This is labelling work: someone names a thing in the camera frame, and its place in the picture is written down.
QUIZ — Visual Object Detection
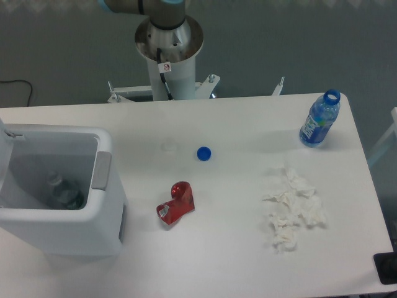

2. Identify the blue plastic water bottle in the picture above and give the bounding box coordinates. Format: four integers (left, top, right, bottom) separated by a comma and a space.
299, 89, 341, 148

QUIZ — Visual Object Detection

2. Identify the white trash can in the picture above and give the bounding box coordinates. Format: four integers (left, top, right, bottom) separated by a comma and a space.
1, 124, 127, 256

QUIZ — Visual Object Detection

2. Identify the black device at table corner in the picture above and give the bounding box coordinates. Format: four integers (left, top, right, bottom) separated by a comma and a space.
373, 252, 396, 285

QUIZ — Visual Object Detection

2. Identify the white frame at right edge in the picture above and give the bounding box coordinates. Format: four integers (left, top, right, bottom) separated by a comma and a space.
367, 107, 396, 168

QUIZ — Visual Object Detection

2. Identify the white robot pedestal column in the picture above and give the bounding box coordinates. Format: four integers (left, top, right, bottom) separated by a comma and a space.
135, 16, 203, 101

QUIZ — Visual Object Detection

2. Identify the black cable on floor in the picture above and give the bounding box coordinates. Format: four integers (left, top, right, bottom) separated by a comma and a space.
0, 79, 33, 107

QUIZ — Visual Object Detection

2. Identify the crumpled white tissue paper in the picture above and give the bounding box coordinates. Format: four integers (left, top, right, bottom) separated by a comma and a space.
262, 163, 328, 253

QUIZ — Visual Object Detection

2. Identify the clear bottle inside trash can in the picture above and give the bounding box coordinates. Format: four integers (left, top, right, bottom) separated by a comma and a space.
47, 170, 84, 210

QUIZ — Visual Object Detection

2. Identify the blue bottle cap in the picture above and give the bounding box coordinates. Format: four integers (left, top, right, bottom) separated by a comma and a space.
197, 147, 212, 161

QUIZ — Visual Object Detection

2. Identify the black cable on pedestal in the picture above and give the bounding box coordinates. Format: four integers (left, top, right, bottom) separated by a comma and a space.
156, 47, 173, 101

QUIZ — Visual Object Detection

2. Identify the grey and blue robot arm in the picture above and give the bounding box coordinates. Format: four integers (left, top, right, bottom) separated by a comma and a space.
98, 0, 186, 30

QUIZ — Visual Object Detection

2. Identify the crushed red can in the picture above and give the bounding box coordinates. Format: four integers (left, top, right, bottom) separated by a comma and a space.
156, 181, 195, 228

